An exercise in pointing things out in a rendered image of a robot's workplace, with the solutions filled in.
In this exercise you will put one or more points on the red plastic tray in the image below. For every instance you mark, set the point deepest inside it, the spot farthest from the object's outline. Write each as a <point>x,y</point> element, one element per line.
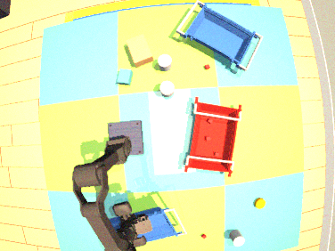
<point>222,132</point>

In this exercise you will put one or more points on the small light blue block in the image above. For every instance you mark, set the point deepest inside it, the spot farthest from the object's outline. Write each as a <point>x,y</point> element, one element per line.
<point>125,76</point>

